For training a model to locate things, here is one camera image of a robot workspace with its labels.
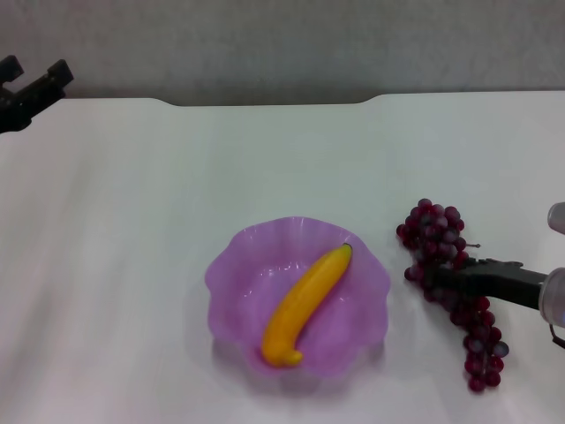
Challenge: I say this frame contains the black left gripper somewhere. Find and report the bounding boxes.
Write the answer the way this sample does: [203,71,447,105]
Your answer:
[0,56,75,134]

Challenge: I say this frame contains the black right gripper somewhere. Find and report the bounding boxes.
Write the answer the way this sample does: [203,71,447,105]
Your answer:
[422,257,549,315]

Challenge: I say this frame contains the dark red grape bunch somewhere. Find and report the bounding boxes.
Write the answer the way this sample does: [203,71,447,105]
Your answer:
[395,198,509,393]

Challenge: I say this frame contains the yellow banana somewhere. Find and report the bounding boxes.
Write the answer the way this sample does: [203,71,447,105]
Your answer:
[260,242,354,367]

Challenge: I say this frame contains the purple translucent wavy bowl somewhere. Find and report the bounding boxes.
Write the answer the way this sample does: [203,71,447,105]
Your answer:
[204,215,392,380]

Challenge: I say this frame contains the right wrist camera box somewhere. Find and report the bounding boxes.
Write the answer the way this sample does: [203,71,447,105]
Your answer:
[546,202,565,235]

